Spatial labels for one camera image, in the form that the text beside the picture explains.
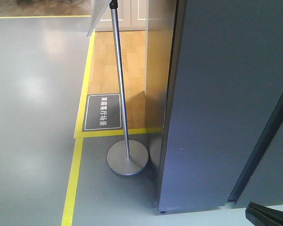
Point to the fridge door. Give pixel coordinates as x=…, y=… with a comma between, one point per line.
x=210, y=106

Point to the dark grey fridge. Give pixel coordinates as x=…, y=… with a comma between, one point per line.
x=226, y=106

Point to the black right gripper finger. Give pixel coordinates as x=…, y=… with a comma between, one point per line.
x=260, y=215

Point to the black floor label sign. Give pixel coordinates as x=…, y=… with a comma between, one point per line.
x=102, y=112

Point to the silver sign stand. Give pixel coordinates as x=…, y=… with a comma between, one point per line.
x=126, y=157

